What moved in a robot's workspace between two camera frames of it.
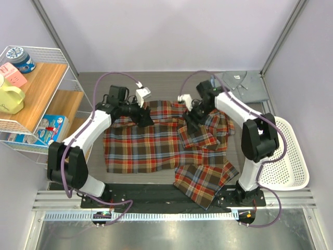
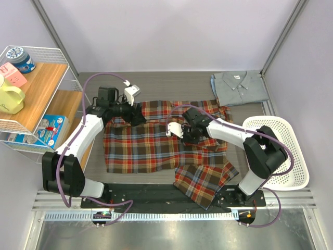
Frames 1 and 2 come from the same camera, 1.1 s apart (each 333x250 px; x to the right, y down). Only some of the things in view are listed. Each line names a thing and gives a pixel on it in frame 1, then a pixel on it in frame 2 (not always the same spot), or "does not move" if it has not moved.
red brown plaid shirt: [199, 155] does not move
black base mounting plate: [156, 196] does not move
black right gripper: [193, 127] -> [184, 127]
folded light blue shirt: [213, 78] does not move
